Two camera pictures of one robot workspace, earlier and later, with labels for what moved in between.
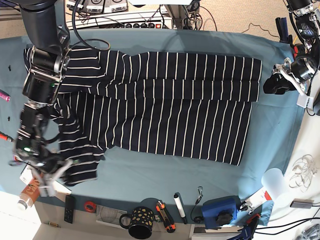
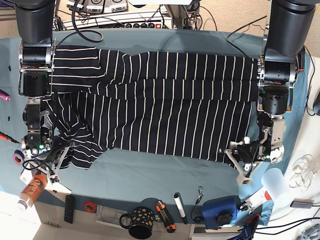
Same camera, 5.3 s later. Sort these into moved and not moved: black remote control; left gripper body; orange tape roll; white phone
Moved: left gripper body
Not moved: orange tape roll; white phone; black remote control
